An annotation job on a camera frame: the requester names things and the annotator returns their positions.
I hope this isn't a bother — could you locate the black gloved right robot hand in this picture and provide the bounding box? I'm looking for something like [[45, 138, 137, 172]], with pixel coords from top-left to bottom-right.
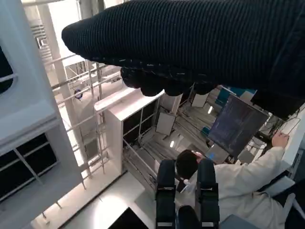
[[61, 0, 305, 120]]

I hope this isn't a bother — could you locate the black flat panel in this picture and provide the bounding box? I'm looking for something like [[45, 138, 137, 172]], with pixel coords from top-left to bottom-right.
[[107, 207, 150, 229]]

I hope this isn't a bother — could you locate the dark computer monitor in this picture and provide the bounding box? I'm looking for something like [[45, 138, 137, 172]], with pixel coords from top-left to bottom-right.
[[207, 94, 270, 159]]

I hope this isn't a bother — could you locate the small white mesh cabinet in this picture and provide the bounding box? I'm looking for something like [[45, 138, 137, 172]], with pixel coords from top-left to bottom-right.
[[94, 89, 165, 175]]

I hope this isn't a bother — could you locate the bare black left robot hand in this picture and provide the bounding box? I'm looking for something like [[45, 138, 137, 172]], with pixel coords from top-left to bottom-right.
[[154, 158, 220, 229]]

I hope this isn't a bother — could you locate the white square ceiling panel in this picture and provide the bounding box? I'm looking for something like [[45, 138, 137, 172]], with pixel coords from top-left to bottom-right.
[[190, 92, 209, 108], [156, 112, 177, 135]]

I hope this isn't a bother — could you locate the large white mesh cabinet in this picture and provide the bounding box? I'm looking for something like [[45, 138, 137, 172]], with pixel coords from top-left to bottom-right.
[[0, 0, 83, 210]]

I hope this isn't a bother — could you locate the grey office chair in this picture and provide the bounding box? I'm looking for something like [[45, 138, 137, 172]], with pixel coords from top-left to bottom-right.
[[221, 171, 305, 229]]

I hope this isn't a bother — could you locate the open laptop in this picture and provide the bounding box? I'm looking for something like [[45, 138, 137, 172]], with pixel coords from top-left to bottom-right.
[[204, 144, 230, 163]]

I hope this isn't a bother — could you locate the white metal frame rack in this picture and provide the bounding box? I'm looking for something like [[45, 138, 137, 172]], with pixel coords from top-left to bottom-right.
[[45, 53, 124, 183]]

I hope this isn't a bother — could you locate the person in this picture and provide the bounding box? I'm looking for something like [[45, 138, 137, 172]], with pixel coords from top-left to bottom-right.
[[175, 132, 290, 229]]

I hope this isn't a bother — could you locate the white desk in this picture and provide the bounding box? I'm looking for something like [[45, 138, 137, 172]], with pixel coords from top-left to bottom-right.
[[277, 109, 305, 167]]

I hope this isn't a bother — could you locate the white louvred air vent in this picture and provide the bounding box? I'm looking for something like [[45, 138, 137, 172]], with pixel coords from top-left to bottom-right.
[[30, 22, 53, 60]]

